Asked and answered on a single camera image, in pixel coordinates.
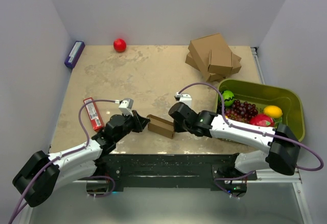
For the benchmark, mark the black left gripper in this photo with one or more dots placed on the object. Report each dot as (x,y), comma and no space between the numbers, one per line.
(139,122)

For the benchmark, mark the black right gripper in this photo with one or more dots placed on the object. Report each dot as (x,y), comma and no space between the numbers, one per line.
(178,128)

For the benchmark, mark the brown cardboard box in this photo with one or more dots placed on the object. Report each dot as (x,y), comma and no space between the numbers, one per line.
(161,126)

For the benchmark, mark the green plastic tub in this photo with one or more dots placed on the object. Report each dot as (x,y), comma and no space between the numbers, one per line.
(264,95)

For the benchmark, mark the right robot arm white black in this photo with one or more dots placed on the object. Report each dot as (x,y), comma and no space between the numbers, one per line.
(276,147)

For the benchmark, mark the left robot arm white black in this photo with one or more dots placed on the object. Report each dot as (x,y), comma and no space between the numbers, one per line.
(43,173)

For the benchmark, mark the red rectangular box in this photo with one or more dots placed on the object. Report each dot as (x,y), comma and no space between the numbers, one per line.
(93,114)

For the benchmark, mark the folded cardboard box front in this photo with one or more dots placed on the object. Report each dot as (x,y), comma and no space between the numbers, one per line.
(223,62)

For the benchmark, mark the folded cardboard box bottom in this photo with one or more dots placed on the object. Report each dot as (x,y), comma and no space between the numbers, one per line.
(216,77)

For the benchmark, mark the purple rectangular box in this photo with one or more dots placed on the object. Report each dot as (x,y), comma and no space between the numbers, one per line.
(74,55)

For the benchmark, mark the dark grapes bunch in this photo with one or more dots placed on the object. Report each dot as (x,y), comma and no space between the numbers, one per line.
(219,108)

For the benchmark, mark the green watermelon ball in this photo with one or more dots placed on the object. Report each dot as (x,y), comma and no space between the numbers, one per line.
(228,98)

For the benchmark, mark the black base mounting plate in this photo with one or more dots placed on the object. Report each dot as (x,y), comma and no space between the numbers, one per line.
(121,171)

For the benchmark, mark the red grapes bunch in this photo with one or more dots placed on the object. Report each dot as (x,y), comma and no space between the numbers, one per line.
(241,111)

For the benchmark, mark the red dragon fruit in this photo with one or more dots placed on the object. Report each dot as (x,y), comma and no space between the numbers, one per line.
(262,120)

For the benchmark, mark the red apple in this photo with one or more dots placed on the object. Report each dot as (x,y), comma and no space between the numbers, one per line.
(119,45)

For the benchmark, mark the yellow lemon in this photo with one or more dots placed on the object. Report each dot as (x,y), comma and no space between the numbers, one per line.
(273,111)

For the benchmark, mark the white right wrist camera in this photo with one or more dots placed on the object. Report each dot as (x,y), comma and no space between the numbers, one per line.
(183,98)

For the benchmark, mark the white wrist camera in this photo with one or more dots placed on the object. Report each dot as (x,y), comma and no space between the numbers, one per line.
(183,98)
(125,106)

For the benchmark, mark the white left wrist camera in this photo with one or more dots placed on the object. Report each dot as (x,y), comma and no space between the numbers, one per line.
(125,106)

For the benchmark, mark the aluminium frame rail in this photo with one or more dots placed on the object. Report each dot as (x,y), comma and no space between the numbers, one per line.
(268,175)

